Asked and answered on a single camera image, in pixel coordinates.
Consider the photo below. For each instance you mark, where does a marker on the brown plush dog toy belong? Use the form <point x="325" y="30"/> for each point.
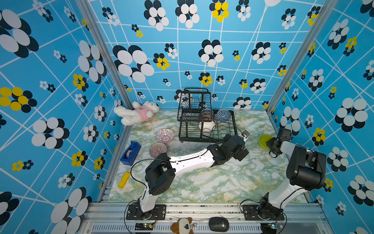
<point x="182" y="226"/>

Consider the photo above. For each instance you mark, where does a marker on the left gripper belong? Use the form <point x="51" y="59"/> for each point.
<point x="241" y="153"/>

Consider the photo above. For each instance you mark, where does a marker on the yellow block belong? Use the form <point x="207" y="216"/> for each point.
<point x="124" y="180"/>

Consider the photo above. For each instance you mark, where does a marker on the red blue patterned bowl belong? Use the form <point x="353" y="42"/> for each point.
<point x="165" y="136"/>

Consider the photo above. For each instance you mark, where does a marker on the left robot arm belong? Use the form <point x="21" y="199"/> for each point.
<point x="160" y="174"/>

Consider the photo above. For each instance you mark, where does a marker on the pink striped bowl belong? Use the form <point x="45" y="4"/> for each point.
<point x="157" y="149"/>

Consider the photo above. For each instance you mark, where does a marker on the lime green bowl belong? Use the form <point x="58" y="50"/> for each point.
<point x="263" y="139"/>

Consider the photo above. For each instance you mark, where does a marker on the blue tape dispenser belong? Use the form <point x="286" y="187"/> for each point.
<point x="130" y="154"/>

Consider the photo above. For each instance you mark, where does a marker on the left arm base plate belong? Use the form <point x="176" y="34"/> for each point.
<point x="134" y="212"/>

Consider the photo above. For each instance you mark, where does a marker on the black computer mouse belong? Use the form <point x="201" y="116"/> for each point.
<point x="218" y="224"/>

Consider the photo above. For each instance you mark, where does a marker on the right circuit board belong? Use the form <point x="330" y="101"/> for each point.
<point x="268" y="228"/>

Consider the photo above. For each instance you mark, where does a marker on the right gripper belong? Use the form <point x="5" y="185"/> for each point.
<point x="269" y="143"/>

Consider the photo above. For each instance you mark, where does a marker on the plain white bowl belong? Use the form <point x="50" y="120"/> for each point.
<point x="206" y="126"/>

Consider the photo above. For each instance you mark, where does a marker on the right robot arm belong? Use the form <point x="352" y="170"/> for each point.
<point x="305" y="172"/>

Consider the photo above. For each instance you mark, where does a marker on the black wire dish rack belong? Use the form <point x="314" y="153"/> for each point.
<point x="198" y="121"/>

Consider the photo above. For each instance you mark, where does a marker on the white plush toy pink shirt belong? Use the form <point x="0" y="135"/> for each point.
<point x="139" y="114"/>

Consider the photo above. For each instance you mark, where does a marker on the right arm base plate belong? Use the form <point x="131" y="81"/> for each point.
<point x="249" y="211"/>

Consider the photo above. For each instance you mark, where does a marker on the left circuit board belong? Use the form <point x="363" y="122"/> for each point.
<point x="144" y="226"/>

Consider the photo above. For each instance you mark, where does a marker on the circuit board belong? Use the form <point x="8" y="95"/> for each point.
<point x="268" y="228"/>
<point x="144" y="226"/>

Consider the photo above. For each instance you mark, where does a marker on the blue triangle pattern bowl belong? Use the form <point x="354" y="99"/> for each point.
<point x="223" y="115"/>

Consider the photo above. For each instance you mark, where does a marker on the brown white patterned bowl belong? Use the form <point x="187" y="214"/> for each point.
<point x="207" y="115"/>

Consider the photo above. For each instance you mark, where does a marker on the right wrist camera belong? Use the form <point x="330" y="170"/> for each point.
<point x="284" y="134"/>

